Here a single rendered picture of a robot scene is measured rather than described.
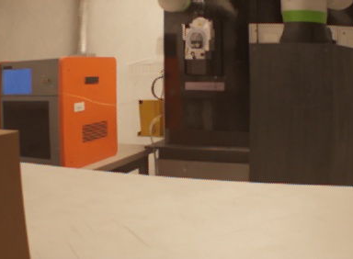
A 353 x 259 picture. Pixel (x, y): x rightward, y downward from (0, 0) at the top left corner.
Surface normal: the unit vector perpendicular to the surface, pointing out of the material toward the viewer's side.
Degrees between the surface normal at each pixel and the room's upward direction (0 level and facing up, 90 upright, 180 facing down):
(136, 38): 90
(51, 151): 90
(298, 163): 90
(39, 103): 90
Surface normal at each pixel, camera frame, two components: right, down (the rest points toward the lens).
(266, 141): -0.65, 0.10
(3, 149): 0.92, 0.04
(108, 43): -0.36, 0.11
